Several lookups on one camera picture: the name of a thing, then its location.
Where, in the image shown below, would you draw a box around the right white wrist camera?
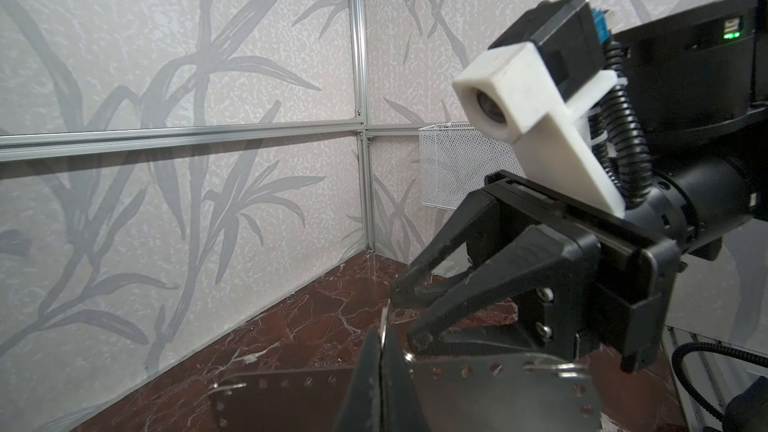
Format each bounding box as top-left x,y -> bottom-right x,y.
452,0 -> 627,217

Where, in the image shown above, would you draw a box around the aluminium frame post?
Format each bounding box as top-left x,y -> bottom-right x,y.
348,0 -> 376,252

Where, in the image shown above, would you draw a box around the white wire mesh basket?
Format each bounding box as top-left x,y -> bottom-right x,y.
419,122 -> 525,210

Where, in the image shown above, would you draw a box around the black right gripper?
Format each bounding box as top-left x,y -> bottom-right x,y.
391,172 -> 680,373

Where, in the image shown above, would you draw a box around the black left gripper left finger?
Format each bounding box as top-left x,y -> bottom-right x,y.
334,330 -> 381,432

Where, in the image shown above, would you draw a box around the silver keyring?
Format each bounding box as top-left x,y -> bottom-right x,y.
378,303 -> 390,350

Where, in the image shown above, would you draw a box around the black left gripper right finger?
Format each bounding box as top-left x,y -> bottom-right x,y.
380,332 -> 429,432

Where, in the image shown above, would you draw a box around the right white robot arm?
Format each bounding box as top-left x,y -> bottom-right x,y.
391,0 -> 767,373

